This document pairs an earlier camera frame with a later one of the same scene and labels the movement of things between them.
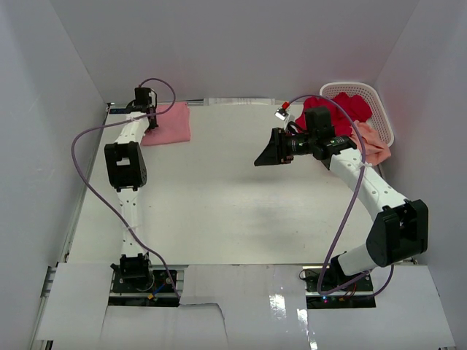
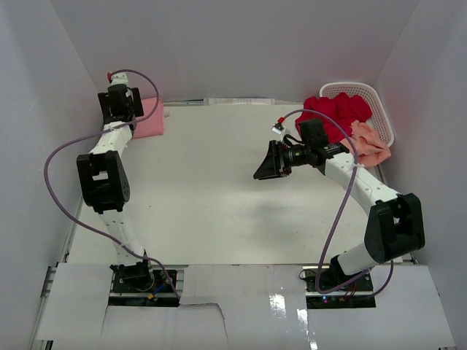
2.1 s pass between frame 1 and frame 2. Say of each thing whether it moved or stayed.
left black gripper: moved
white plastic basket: stayed
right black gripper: moved
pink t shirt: moved
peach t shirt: stayed
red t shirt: stayed
